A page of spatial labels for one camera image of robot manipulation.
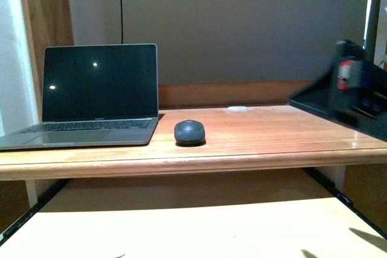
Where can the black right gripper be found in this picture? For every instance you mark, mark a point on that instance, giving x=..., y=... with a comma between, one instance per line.
x=352, y=92

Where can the wooden pull-out keyboard tray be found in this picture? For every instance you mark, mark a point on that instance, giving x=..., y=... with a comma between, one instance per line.
x=283, y=217

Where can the dark grey wireless mouse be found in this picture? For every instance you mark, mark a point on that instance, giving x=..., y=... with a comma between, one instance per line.
x=189, y=133

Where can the green plant leaves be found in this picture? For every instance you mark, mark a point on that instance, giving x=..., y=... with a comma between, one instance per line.
x=382, y=61

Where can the grey vertical pipe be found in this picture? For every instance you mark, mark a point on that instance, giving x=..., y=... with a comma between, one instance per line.
x=371, y=27

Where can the white round desk grommet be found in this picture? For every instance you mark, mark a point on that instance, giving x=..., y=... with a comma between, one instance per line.
x=237, y=108

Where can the grey open laptop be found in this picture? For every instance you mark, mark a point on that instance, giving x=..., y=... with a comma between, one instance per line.
x=97, y=95

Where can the wooden hutch shelf frame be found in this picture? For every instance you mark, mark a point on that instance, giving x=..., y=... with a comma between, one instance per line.
x=48, y=22

